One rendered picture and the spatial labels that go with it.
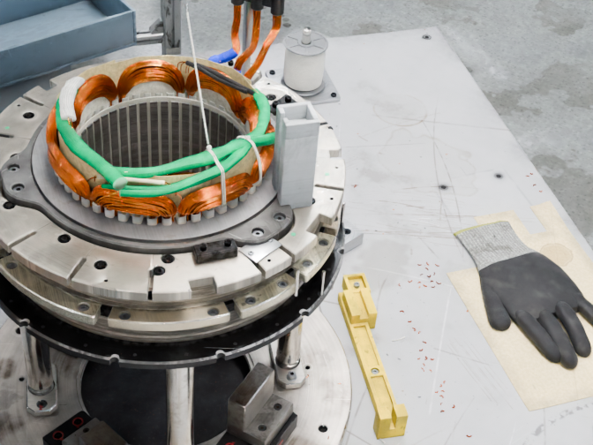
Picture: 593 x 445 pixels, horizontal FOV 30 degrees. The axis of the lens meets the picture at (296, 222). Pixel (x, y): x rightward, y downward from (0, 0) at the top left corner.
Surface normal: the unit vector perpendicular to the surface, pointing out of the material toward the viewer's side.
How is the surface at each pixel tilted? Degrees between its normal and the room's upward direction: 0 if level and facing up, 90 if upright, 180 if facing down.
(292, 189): 90
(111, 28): 90
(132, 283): 0
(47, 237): 0
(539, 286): 10
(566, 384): 0
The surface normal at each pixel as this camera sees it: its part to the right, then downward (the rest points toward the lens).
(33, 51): 0.58, 0.57
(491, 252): -0.03, -0.83
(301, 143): 0.28, 0.66
